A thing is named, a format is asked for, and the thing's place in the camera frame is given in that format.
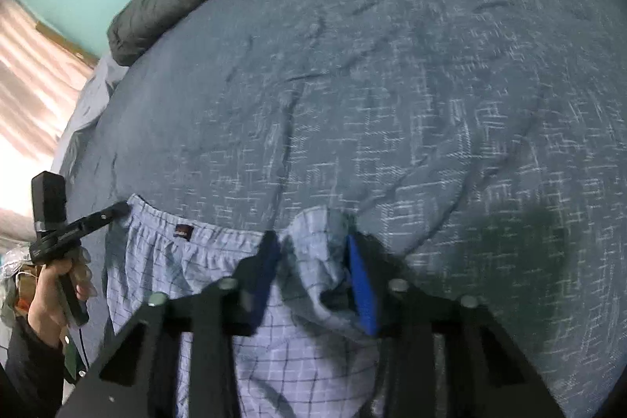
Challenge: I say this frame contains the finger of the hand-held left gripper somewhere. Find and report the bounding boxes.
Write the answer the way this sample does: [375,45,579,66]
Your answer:
[73,201,131,242]

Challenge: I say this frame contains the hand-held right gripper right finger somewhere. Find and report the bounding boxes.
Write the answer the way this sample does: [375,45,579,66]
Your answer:
[343,229,569,418]

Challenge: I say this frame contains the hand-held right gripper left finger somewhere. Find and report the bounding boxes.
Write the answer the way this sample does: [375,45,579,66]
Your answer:
[56,229,285,418]

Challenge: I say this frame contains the blue checked shorts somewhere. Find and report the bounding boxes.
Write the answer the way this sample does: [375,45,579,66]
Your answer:
[103,195,388,418]

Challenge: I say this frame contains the person's left forearm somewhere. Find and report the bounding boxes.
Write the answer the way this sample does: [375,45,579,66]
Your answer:
[0,315,67,418]

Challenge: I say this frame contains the person's left hand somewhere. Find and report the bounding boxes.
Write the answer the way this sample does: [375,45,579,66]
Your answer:
[27,252,94,347]

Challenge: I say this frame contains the clear plastic bag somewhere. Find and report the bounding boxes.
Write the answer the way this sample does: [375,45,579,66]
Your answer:
[0,246,37,286]

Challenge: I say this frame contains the light grey blanket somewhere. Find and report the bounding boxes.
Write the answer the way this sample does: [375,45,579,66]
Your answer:
[51,53,130,174]

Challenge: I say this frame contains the pink curtain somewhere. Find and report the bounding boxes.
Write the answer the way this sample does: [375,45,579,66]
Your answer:
[0,0,96,242]

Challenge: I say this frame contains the wooden board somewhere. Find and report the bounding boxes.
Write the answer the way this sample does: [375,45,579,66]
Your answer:
[36,22,99,61]

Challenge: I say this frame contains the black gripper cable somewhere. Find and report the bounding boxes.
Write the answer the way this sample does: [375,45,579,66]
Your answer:
[72,325,91,377]

